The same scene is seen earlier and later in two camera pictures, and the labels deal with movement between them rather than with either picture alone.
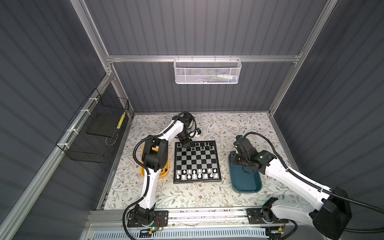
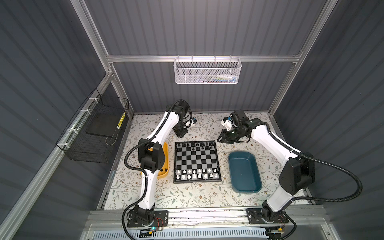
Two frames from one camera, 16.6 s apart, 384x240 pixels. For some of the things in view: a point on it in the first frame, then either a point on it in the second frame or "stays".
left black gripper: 185,144 -> 180,133
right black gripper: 232,155 -> 224,138
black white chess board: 198,163 stays
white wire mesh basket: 207,71 stays
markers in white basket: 222,78 stays
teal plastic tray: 243,179 stays
